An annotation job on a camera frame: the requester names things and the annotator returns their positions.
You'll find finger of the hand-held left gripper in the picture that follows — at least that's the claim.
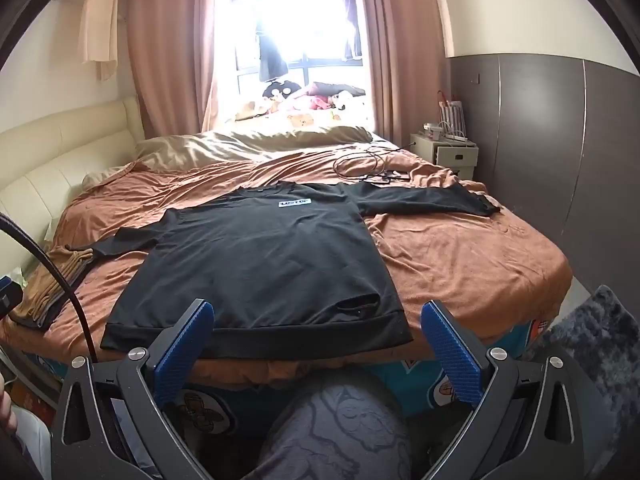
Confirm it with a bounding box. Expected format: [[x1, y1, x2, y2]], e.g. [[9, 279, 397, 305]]
[[0, 275, 24, 318]]

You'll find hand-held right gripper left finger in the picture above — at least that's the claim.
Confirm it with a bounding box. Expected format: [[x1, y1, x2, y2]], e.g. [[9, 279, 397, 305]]
[[50, 299, 217, 480]]

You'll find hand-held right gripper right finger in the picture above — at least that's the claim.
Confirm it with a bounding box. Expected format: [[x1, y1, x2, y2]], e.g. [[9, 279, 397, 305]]
[[420, 300, 598, 480]]

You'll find black long-sleeve shirt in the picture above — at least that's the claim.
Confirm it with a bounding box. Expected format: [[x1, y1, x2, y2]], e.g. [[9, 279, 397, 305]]
[[65, 180, 502, 352]]

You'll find stack of folded clothes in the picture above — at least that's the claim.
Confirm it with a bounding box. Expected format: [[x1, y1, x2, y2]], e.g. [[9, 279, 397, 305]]
[[10, 245, 101, 332]]

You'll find person's left hand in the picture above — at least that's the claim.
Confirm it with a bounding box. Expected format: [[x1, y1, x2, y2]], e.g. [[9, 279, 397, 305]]
[[0, 377, 19, 433]]

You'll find teal cartoon bedsheet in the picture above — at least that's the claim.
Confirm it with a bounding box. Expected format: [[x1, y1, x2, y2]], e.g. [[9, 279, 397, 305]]
[[30, 317, 556, 433]]

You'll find brown blanket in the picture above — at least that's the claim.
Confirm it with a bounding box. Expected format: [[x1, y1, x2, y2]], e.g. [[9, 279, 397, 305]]
[[0, 147, 573, 391]]

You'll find cream padded headboard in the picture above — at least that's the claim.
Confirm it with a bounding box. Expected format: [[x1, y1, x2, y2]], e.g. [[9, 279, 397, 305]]
[[0, 96, 146, 281]]

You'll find person's leg in patterned pants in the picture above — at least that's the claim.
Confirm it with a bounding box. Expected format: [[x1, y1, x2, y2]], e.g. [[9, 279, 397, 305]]
[[240, 370, 413, 480]]

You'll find grey shaggy rug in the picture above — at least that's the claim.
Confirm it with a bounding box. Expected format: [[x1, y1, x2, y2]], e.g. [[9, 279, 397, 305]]
[[540, 285, 640, 461]]

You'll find cream nightstand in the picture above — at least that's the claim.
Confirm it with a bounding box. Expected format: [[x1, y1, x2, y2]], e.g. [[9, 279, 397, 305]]
[[410, 132, 479, 181]]

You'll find beige duvet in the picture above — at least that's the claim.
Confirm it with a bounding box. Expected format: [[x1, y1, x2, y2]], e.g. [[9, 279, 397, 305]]
[[82, 125, 373, 191]]

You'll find white power strip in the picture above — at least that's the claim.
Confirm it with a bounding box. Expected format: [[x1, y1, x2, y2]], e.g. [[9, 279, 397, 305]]
[[424, 121, 472, 143]]

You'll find grey wardrobe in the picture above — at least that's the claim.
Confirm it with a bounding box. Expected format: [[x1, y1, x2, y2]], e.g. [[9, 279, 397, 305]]
[[447, 52, 640, 281]]

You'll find yellow bear printed cloth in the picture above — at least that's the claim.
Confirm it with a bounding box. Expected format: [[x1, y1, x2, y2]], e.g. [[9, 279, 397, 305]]
[[235, 105, 373, 130]]

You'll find beige hanging cloth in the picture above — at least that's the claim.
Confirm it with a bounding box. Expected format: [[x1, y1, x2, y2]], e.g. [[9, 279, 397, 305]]
[[80, 0, 121, 82]]

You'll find black and white plush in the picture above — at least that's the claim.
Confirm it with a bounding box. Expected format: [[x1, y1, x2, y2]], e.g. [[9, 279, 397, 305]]
[[262, 80, 306, 102]]

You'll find pile of plush toys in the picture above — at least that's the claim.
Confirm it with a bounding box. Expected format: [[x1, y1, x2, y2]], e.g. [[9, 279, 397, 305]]
[[235, 80, 373, 126]]

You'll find pink curtain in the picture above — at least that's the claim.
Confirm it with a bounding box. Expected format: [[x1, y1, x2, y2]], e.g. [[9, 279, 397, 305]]
[[357, 0, 446, 143], [125, 0, 236, 141]]

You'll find dark hanging garment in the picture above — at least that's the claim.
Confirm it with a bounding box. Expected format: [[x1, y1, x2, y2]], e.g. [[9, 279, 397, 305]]
[[256, 0, 292, 82], [339, 0, 364, 61]]

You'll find window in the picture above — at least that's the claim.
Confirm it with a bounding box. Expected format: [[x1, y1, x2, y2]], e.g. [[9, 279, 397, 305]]
[[227, 0, 373, 121]]

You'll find black braided cable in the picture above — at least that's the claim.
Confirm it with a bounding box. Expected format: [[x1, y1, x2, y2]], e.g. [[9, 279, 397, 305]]
[[0, 211, 98, 363]]

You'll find thin black cable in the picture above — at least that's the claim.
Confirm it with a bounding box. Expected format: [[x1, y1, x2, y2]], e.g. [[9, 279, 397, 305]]
[[334, 147, 416, 181]]

